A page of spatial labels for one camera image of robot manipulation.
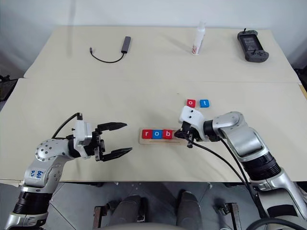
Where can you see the wooden letter tray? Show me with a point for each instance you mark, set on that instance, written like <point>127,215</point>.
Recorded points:
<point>163,141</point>

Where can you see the dark rounded shape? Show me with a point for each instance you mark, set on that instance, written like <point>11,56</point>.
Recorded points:
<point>129,210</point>
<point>189,208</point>

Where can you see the red letter b block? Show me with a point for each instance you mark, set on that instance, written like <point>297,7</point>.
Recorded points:
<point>167,134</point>

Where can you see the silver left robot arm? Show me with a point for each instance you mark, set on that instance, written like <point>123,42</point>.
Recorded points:
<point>48,153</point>

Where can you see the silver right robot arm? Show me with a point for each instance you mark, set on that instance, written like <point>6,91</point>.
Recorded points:
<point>247,143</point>

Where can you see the black object beside table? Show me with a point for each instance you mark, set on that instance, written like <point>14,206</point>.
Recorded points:
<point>7,87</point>

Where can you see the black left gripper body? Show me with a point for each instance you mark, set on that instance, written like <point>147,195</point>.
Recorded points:
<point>97,146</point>

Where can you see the rusty metal bracket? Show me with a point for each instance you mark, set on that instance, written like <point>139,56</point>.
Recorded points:
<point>234,215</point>
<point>98,216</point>

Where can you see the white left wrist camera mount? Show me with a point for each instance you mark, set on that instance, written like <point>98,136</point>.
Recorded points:
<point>81,131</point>

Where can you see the red letter r block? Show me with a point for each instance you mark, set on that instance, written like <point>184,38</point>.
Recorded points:
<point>146,134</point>

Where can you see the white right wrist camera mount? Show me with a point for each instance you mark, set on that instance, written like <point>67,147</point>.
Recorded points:
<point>192,116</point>

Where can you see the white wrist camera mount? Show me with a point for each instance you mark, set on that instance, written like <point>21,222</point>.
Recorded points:
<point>81,131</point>
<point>192,116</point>

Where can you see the blue letter o block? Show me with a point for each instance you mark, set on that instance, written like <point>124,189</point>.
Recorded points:
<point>157,134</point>

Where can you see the black handheld controller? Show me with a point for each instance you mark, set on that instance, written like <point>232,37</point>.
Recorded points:
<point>252,45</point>

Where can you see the blue letter t block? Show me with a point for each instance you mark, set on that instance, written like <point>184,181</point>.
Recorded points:
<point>204,103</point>

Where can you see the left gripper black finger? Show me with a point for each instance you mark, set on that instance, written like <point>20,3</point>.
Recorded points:
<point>112,125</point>
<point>117,153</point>

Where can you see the white plastic bottle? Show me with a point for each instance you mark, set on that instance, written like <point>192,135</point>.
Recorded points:
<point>199,38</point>

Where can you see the red letter o block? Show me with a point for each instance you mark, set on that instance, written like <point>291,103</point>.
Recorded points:
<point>190,103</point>

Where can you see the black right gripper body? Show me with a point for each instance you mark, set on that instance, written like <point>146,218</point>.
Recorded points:
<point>192,134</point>

